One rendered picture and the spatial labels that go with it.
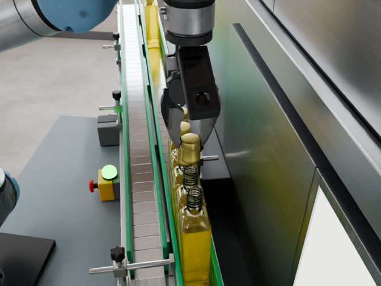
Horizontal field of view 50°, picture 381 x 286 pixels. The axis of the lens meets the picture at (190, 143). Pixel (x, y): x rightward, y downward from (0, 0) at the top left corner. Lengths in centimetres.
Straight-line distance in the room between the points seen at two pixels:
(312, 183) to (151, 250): 53
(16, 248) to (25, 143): 177
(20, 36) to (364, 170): 42
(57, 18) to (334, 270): 42
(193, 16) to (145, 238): 57
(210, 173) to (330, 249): 68
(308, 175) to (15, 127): 270
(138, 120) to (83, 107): 182
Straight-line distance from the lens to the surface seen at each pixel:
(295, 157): 58
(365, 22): 47
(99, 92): 334
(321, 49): 56
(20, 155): 283
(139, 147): 125
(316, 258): 57
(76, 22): 48
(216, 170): 116
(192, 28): 60
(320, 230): 54
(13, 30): 54
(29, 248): 119
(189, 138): 72
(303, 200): 57
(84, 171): 140
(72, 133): 159
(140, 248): 98
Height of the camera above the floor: 164
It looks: 37 degrees down
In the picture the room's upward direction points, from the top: straight up
